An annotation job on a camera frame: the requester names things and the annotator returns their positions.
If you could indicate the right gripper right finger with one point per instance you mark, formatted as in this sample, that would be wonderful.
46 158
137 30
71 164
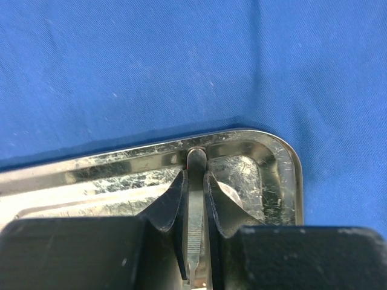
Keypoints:
243 254

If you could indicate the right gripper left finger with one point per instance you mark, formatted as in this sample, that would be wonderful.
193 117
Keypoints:
145 251

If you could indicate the steel scalpel handle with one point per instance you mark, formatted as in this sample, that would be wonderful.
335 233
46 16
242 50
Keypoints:
196 168

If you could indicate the blue surgical cloth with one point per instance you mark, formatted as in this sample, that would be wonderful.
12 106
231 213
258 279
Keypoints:
85 76

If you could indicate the stainless steel tray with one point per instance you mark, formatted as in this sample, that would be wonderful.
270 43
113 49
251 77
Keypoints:
259 171

